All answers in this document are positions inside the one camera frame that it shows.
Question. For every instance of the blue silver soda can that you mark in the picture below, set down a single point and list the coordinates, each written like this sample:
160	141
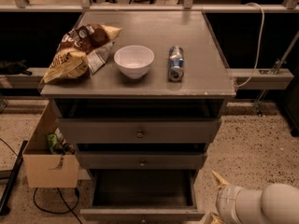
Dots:
175	64

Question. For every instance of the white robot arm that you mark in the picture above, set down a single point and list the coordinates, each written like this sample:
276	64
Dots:
275	204

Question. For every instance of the yellow brown chip bag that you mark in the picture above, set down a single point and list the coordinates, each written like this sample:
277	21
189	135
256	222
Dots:
82	52

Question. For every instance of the black object on ledge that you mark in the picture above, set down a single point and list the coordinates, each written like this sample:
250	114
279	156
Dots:
14	68

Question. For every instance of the black metal floor bar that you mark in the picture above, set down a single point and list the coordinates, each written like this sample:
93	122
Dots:
8	179

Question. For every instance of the white bowl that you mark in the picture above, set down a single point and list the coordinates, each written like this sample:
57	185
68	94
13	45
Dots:
134	61

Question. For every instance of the grey middle drawer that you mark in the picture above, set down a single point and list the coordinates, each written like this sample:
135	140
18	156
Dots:
141	156

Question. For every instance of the grey drawer cabinet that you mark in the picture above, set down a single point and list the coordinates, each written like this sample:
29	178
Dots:
205	77

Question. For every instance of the grey bottom drawer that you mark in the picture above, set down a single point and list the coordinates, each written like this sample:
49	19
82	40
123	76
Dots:
143	197

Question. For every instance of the green packet in box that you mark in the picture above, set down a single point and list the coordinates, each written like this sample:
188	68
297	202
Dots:
52	141

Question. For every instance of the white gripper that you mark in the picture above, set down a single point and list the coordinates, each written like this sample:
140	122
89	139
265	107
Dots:
225	200

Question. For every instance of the grey top drawer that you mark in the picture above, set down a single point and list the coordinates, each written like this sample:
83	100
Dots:
139	121

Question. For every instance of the cardboard box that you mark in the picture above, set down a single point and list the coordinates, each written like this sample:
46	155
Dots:
43	169

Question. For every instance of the grey drawer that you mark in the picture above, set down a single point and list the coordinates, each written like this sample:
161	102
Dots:
141	156
139	121
143	197

